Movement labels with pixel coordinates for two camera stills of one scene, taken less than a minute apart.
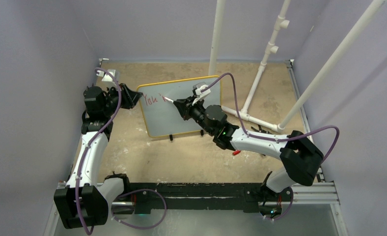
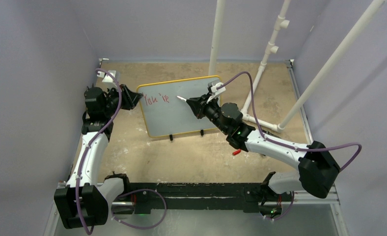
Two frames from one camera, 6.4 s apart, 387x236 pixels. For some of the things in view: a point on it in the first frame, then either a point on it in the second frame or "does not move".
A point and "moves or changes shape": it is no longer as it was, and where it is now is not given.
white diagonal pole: [335, 62] does not move
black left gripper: [129, 97] does not move
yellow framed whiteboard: [162, 118] does not move
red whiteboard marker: [166, 99] moves or changes shape
